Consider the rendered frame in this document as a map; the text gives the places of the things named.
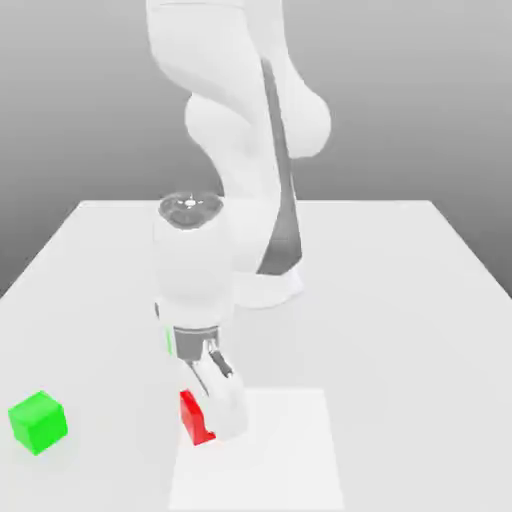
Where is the small red cube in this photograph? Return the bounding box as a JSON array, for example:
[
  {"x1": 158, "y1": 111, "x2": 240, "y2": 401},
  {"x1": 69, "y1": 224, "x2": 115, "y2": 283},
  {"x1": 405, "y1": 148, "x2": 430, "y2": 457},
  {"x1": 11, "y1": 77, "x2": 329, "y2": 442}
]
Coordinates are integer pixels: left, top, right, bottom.
[{"x1": 178, "y1": 390, "x2": 217, "y2": 447}]

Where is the small green cube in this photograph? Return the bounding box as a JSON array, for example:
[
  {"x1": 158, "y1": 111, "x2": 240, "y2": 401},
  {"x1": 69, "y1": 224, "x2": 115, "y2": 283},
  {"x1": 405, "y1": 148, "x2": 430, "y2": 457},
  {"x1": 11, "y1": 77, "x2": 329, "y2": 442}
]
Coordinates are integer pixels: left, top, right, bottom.
[{"x1": 7, "y1": 390, "x2": 69, "y2": 457}]

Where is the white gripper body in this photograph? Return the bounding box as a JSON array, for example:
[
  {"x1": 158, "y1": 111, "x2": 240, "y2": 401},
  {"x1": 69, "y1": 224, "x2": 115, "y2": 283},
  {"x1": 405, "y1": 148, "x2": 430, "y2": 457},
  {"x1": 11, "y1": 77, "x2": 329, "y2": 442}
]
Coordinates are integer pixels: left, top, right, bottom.
[{"x1": 178, "y1": 358, "x2": 250, "y2": 442}]

